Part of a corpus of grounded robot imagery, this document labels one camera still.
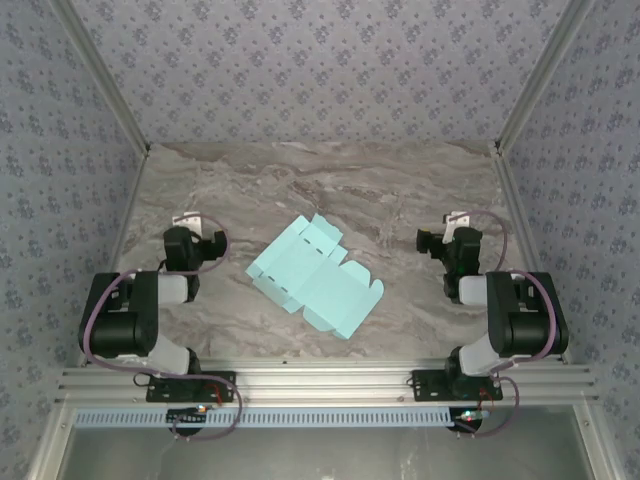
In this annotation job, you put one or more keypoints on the light blue paper box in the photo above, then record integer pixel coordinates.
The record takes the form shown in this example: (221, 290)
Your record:
(310, 280)

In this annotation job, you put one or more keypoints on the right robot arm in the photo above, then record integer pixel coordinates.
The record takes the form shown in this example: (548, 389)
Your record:
(500, 310)

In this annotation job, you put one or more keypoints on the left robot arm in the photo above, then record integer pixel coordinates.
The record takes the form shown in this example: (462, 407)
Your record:
(150, 310)

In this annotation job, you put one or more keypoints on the black controller board with LED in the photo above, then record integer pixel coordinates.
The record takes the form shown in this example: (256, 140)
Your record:
(470, 416)
(187, 415)

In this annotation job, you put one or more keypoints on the aluminium cross beam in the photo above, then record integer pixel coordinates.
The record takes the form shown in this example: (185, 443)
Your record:
(320, 382)

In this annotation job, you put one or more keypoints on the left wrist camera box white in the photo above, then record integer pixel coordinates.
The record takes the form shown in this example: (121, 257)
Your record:
(187, 220)

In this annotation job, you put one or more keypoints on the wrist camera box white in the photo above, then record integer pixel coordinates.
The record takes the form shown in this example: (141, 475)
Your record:
(454, 220)
(187, 220)

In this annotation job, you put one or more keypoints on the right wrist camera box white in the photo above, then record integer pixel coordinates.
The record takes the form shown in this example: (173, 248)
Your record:
(454, 220)

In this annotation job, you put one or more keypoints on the aluminium side rail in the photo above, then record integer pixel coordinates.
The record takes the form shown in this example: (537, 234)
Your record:
(520, 225)
(120, 250)

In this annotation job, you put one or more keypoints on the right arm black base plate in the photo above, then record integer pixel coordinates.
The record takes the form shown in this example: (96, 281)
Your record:
(430, 387)

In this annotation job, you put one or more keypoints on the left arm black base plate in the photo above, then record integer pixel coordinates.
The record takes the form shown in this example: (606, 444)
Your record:
(165, 392)

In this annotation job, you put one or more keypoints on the aluminium frame post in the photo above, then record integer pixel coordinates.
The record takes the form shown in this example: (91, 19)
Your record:
(545, 75)
(100, 75)

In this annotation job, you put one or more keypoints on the aluminium frame leg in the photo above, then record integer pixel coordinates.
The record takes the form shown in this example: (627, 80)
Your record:
(595, 445)
(50, 445)

